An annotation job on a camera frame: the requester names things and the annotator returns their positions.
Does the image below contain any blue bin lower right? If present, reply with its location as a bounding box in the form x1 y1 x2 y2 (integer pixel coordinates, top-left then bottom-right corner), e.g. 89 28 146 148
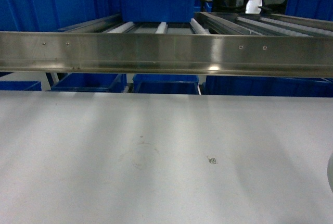
203 76 332 97

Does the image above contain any small printed marker sticker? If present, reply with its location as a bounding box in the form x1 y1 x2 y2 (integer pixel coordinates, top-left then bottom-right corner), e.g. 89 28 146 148
208 158 217 164

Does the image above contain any blue bin lower centre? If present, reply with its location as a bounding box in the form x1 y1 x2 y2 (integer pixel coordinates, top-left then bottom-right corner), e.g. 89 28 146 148
133 74 200 95

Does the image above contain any white roller track middle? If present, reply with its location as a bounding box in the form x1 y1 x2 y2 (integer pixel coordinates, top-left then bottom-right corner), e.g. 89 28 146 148
155 22 168 34

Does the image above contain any blue bin lower far left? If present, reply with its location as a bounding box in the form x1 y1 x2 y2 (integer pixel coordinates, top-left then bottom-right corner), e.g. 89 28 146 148
1 81 42 91

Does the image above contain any blue bin centre on rollers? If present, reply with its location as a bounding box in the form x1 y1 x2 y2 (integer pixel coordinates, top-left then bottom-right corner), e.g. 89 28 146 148
120 0 195 23

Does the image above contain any large blue bin upper left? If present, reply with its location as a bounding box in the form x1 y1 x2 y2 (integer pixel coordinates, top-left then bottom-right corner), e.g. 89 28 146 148
1 0 120 32

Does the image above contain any white roller track right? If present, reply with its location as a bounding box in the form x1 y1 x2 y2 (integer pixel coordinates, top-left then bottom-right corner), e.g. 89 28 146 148
190 18 210 35

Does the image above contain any stainless steel shelf rack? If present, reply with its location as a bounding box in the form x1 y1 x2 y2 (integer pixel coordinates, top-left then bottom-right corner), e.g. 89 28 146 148
1 13 332 78

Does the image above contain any white roller track left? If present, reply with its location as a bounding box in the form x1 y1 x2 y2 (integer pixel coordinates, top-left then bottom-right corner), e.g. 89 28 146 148
106 22 135 33

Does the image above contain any blue bin upper right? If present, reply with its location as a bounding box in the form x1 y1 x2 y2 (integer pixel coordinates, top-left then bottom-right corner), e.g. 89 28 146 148
285 0 332 21

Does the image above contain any white roller track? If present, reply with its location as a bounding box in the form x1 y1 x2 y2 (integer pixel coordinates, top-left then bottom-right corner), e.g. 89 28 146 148
190 18 210 35
155 22 168 34
106 22 135 33

